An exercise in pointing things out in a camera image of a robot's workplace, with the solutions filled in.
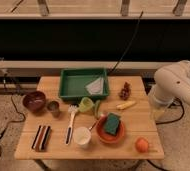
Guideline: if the yellow banana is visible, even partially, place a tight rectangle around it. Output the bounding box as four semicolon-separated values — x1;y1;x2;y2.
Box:
116;101;136;110

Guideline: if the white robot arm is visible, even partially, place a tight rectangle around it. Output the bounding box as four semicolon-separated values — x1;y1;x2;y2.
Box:
148;60;190;121

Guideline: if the white cloth in tray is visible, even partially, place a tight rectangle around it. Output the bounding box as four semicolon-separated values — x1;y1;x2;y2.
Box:
86;77;104;95

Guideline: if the green plastic tray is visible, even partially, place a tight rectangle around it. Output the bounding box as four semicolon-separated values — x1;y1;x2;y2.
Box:
59;68;110;101

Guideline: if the light green cup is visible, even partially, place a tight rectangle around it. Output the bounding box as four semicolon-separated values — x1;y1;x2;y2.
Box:
79;97;94;113

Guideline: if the green plastic piece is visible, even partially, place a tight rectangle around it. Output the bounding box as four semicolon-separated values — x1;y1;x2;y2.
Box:
94;100;101;119

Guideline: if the bunch of red grapes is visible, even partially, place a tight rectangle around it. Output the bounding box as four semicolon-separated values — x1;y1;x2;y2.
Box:
119;82;131;100

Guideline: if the green sponge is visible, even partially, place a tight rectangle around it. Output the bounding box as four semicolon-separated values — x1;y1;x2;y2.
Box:
104;113;120;135

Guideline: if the small metal cup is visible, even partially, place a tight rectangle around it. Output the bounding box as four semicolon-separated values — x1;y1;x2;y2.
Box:
47;101;60;117

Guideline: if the wooden table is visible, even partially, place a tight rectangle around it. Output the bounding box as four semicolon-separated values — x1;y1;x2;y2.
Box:
15;76;164;160

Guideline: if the white cup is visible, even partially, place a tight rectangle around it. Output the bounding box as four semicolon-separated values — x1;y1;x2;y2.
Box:
73;127;91;148

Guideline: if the orange bowl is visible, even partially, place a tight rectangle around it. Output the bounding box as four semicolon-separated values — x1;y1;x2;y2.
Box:
96;117;125;144

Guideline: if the dark red bowl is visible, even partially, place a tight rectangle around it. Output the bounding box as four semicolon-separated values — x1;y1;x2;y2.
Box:
22;91;46;113

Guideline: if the striped eraser block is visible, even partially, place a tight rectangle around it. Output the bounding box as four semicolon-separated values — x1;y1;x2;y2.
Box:
32;125;51;152

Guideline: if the orange fruit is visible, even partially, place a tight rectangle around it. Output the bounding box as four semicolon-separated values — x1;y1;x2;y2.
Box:
135;138;149;153

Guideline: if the black cable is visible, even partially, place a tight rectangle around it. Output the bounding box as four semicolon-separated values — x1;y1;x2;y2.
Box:
107;10;144;76

